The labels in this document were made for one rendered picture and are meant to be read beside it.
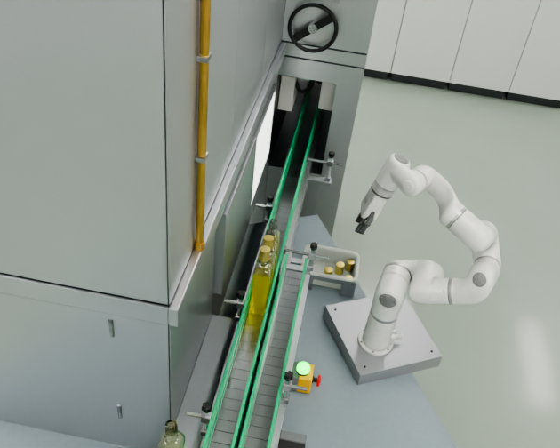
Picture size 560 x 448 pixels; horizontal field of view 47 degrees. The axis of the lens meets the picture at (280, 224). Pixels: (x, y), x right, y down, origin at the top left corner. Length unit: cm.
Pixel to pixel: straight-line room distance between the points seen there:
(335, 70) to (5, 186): 177
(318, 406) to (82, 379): 77
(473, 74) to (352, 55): 317
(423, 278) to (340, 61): 117
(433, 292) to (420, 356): 36
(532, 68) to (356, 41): 332
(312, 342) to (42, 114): 138
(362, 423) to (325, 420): 12
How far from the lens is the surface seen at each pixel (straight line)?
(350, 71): 289
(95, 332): 169
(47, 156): 138
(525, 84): 604
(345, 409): 219
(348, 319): 236
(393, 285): 208
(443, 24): 575
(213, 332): 217
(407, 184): 199
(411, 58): 585
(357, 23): 281
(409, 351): 233
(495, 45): 586
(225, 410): 198
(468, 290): 200
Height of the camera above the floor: 251
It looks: 39 degrees down
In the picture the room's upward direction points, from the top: 7 degrees clockwise
